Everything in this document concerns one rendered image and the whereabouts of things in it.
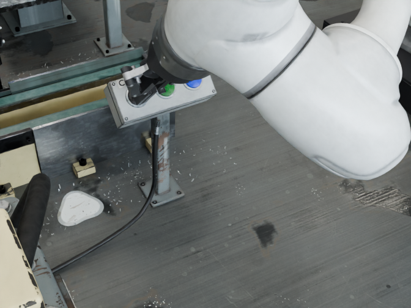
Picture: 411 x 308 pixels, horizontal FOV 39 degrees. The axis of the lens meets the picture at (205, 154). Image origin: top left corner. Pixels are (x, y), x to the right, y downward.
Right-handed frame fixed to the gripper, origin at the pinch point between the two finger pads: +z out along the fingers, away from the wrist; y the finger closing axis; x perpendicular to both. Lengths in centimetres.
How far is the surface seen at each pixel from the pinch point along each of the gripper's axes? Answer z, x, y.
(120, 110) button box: 4.1, 1.4, 3.4
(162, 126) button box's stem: 11.3, 5.2, -4.9
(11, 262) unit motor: -42, 16, 27
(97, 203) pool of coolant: 27.0, 13.5, 7.2
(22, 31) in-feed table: 67, -35, 2
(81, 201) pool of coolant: 28.2, 12.1, 9.8
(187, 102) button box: 4.0, 3.3, -7.8
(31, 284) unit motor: -43, 18, 27
